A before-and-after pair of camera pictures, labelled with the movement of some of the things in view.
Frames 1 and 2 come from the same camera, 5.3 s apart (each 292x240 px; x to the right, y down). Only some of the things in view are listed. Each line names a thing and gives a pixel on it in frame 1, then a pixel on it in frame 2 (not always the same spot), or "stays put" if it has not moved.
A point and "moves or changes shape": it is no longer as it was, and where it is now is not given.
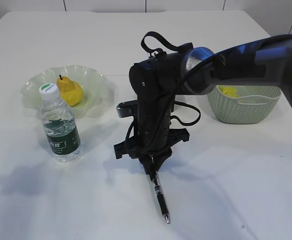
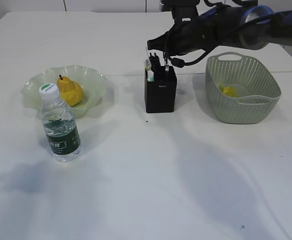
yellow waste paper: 229,91 stays put
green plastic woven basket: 259,103 stays put
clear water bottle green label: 60,125 stays put
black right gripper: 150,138 -> 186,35
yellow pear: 71,91 stays put
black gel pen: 161,200 moves or changes shape
